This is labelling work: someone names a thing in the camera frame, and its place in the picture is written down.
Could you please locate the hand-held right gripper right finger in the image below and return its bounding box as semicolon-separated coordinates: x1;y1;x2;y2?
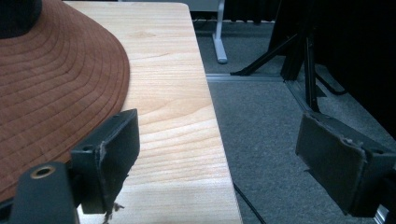
295;112;396;218

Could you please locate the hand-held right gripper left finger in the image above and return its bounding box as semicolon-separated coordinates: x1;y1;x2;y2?
70;108;141;224

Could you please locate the brown wide-brim hat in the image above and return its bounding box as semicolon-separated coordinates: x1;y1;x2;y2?
0;0;131;203

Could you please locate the black tripod stand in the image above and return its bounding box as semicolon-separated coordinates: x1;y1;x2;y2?
230;18;348;114

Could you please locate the black curtain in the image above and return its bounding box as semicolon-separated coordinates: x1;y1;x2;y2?
223;0;396;140

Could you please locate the grey metal table leg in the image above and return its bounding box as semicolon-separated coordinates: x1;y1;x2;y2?
212;0;229;65

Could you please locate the black cable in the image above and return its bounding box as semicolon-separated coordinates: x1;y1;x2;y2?
233;181;268;224

